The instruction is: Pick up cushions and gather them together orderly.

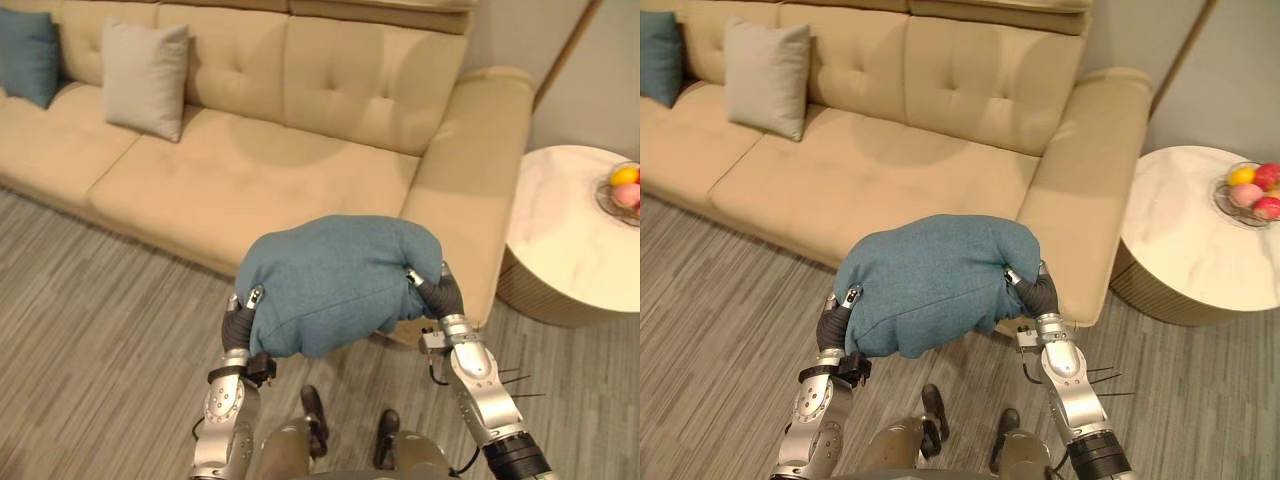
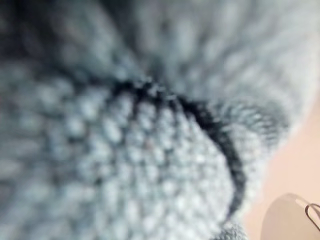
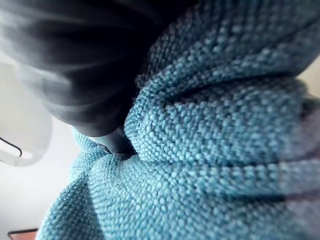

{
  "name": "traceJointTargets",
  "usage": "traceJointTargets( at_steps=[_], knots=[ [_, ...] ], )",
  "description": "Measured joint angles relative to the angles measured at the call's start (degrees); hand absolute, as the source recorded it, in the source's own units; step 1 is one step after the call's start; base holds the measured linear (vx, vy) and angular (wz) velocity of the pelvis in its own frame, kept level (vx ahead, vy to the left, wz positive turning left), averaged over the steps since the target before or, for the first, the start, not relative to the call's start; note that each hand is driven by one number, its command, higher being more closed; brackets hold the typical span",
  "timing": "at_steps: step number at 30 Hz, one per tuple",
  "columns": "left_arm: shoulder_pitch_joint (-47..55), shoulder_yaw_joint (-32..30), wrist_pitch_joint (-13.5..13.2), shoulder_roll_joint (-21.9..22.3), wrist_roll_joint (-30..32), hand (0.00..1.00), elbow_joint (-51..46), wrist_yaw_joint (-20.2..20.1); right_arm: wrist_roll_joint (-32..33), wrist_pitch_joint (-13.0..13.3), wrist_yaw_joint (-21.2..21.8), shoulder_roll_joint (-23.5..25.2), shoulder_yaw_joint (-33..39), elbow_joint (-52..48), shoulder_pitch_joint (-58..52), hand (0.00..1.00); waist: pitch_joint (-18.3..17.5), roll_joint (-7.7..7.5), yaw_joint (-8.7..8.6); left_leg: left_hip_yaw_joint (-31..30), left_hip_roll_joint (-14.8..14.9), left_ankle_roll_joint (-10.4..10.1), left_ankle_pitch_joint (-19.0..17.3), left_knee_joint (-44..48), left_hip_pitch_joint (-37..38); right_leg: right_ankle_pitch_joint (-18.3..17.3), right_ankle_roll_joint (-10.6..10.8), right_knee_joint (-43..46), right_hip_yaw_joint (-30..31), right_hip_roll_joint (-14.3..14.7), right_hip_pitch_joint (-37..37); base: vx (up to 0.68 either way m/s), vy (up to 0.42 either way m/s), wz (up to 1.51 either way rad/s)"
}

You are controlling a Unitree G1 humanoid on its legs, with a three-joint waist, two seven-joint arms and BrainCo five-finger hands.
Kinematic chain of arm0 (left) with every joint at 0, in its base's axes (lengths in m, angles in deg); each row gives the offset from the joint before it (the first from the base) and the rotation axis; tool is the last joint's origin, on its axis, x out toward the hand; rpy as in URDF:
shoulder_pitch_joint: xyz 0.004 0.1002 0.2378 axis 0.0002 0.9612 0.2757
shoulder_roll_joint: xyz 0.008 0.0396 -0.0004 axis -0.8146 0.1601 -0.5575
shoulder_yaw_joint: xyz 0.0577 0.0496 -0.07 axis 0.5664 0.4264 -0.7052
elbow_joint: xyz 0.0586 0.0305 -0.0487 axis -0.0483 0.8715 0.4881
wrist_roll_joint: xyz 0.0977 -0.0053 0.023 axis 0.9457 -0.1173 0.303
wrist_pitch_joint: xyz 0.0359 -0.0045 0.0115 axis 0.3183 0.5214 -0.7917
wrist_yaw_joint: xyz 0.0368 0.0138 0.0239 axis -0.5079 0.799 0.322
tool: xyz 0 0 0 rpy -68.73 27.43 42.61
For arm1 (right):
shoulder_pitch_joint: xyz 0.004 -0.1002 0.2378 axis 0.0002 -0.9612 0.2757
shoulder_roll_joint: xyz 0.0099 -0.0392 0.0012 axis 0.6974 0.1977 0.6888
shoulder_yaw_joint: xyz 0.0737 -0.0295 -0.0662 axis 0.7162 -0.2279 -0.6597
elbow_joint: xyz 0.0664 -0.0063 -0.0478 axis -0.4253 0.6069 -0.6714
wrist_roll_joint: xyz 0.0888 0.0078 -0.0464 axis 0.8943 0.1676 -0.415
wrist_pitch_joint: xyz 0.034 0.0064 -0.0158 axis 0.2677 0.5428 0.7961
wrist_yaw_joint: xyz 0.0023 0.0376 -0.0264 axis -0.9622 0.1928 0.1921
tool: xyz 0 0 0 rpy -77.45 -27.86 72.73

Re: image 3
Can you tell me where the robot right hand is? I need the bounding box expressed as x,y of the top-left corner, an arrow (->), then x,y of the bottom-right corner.
0,0 -> 198,155

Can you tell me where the blue woven cushion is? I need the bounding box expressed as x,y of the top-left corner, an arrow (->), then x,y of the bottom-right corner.
37,0 -> 320,240

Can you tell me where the white round side table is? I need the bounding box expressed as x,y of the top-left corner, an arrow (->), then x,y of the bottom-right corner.
0,61 -> 54,168

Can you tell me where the dark framed brown board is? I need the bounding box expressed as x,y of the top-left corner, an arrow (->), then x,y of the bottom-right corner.
7,227 -> 39,240

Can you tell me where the thin black wire loop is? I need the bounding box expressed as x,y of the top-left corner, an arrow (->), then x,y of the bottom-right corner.
0,136 -> 23,158

